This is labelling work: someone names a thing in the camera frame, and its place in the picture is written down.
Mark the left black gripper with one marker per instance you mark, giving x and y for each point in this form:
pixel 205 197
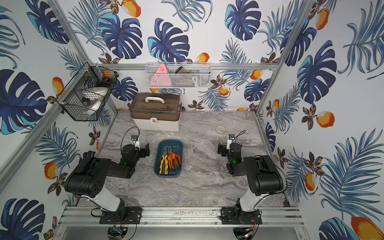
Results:
pixel 142 150

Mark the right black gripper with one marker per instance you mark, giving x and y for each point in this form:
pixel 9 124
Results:
pixel 223 149

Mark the teal plastic storage tray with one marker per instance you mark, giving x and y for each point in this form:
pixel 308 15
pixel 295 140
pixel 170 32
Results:
pixel 168 143

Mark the yellow black combination pliers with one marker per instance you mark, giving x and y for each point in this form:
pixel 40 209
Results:
pixel 164 165

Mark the orange long nose pliers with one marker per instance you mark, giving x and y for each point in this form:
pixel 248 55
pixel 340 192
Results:
pixel 174 158

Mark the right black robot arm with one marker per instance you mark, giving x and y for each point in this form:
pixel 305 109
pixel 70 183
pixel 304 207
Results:
pixel 263 180

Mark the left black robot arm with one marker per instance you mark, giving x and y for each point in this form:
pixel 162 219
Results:
pixel 88 181

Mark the masking tape roll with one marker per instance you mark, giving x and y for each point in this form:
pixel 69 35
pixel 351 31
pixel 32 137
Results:
pixel 220 129

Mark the white brown toolbox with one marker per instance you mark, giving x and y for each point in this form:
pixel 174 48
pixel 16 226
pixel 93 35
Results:
pixel 156 112

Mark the white bowl in basket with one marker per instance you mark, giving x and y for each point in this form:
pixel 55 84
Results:
pixel 92 98

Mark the pink triangle card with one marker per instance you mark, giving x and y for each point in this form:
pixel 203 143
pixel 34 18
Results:
pixel 161 78

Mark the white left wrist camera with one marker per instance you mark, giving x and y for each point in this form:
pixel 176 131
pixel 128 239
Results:
pixel 135 141

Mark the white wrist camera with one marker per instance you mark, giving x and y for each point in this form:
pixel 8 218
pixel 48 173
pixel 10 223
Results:
pixel 135 141
pixel 231 138

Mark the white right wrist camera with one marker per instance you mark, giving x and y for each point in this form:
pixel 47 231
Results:
pixel 231 138

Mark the white mesh wall basket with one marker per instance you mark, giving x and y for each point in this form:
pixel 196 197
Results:
pixel 184 75

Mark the black wire basket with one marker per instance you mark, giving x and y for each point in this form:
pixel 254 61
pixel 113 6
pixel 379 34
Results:
pixel 86 77

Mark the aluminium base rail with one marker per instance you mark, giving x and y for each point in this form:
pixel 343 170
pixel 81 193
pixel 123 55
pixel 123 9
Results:
pixel 203 217

